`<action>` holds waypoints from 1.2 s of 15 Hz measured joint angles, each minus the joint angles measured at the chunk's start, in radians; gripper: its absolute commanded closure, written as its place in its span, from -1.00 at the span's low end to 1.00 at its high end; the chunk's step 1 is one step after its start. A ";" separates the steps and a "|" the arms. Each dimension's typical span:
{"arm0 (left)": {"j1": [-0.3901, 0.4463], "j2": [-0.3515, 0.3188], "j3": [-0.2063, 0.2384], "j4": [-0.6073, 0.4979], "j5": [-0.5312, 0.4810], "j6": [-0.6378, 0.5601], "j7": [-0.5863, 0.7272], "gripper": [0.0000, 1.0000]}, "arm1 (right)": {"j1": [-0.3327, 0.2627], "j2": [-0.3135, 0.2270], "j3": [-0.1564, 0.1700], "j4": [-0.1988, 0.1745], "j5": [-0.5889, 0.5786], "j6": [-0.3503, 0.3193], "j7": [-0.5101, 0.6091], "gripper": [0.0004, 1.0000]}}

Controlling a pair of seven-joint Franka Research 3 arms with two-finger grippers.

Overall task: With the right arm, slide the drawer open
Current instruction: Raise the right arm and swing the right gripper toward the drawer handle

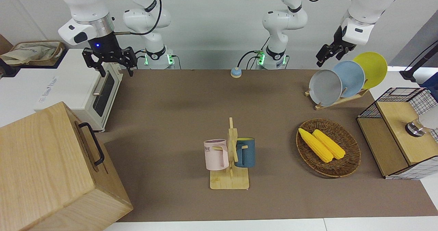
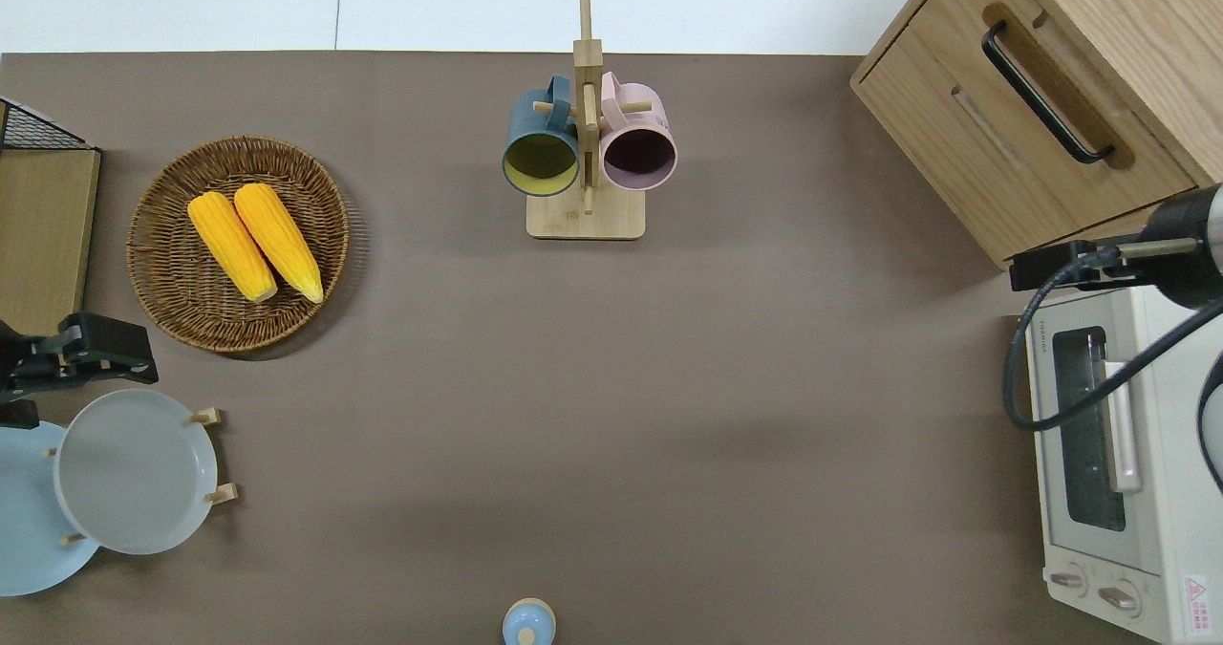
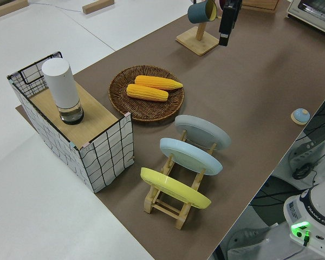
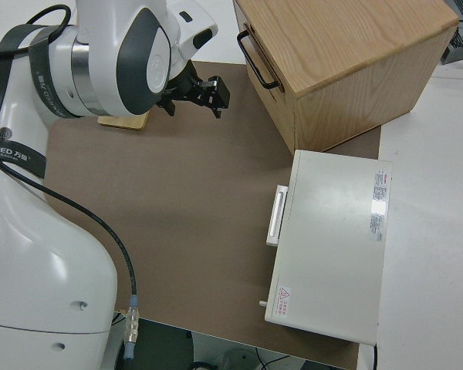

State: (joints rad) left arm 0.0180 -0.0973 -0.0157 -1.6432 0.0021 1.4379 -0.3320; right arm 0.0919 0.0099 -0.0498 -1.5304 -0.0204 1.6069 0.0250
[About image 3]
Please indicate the teal mug yellow inside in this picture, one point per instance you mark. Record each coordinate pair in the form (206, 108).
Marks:
(197, 13)

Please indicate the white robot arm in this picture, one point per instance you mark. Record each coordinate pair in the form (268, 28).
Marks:
(314, 205)

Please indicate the light wooden block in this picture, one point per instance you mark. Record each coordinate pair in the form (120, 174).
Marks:
(96, 6)
(8, 8)

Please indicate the pink mug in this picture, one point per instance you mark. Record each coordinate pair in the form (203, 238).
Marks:
(221, 5)

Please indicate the cream toaster oven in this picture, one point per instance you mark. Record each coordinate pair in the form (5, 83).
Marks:
(314, 13)

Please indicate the round wicker basket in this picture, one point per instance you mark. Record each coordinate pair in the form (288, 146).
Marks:
(151, 111)

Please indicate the grey plate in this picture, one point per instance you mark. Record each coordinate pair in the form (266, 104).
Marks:
(200, 130)

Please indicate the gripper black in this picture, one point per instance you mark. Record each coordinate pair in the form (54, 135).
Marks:
(229, 16)

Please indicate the white metal mount bracket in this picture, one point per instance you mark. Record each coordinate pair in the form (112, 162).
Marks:
(300, 151)
(246, 241)

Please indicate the blue bell wooden base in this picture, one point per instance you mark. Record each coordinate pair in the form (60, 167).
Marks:
(300, 115)

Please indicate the yellow plate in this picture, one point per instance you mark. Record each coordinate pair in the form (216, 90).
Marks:
(173, 187)

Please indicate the light blue plate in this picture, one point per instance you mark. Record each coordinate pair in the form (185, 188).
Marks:
(189, 157)

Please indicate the wooden drawer cabinet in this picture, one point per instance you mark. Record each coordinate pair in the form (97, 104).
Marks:
(260, 4)

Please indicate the wooden plate rack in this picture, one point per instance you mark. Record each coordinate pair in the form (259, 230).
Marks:
(180, 218)

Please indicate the brown table mat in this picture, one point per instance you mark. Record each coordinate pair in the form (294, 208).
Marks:
(246, 94)

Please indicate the yellow corn cob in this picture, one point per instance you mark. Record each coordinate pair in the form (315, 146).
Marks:
(146, 92)
(157, 82)

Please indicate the black round connector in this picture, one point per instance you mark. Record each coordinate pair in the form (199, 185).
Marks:
(302, 172)

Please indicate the white cylindrical humidifier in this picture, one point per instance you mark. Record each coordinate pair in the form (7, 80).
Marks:
(61, 86)

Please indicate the wooden mug tree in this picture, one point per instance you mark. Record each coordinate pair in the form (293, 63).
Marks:
(197, 44)

